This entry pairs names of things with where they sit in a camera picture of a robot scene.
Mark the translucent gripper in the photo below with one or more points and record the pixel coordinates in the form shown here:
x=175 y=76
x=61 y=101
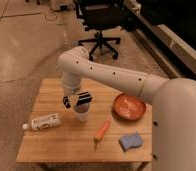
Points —
x=73 y=96

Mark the black striped eraser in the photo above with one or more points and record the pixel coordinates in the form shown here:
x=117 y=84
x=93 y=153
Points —
x=84 y=97

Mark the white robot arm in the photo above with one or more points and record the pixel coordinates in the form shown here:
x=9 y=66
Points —
x=173 y=104

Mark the white tube bottle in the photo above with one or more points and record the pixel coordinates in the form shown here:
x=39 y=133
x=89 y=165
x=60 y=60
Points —
x=43 y=122

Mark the wooden table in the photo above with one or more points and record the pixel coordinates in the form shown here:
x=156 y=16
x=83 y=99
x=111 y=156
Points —
x=73 y=141

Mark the orange carrot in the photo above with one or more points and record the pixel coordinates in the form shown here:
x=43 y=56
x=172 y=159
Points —
x=100 y=133

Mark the orange bowl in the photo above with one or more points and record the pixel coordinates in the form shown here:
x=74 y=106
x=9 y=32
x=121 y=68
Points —
x=129 y=107

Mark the blue sponge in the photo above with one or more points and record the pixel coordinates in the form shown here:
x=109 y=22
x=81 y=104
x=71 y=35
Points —
x=131 y=141

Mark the black office chair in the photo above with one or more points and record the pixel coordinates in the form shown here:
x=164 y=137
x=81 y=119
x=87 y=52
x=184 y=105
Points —
x=100 y=15

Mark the long bench rail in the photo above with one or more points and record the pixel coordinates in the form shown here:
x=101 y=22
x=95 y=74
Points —
x=182 y=50

